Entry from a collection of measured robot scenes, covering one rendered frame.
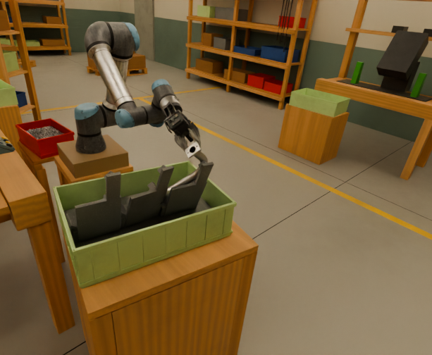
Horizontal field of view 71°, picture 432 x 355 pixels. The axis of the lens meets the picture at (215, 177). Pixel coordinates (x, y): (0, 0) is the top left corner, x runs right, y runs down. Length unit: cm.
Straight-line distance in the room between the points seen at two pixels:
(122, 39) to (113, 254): 90
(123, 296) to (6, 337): 115
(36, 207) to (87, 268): 49
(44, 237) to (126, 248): 58
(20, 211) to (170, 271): 69
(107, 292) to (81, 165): 71
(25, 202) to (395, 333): 215
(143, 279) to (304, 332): 122
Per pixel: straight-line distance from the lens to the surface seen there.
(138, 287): 113
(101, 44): 140
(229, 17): 709
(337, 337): 215
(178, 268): 118
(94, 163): 164
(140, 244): 111
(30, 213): 151
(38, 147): 199
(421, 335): 243
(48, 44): 1082
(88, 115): 164
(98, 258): 109
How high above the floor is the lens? 164
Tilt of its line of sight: 29 degrees down
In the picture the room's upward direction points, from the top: 5 degrees clockwise
